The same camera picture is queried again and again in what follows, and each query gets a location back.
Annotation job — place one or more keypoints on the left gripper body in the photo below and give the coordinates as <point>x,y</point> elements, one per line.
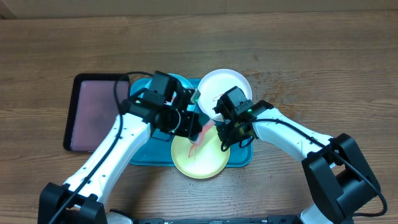
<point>188,123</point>

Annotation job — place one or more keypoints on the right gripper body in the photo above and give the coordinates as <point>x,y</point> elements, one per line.
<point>232,136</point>

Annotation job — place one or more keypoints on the pink green sponge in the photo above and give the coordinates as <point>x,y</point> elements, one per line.
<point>198,138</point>

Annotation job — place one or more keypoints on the yellow-green plate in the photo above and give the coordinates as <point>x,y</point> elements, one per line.
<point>199,162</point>

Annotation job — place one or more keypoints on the light blue plate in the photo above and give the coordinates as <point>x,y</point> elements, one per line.
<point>185,83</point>

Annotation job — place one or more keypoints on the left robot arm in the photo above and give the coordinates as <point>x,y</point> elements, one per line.
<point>82,197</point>

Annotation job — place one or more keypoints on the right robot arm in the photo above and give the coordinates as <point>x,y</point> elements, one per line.
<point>338,175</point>

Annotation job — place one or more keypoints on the teal plastic tray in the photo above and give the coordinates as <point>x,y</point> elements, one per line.
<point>157,152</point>

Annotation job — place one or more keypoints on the black water tray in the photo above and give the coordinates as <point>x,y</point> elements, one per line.
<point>93,109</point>

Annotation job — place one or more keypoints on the white plate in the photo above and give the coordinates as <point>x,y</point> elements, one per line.
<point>216,83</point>

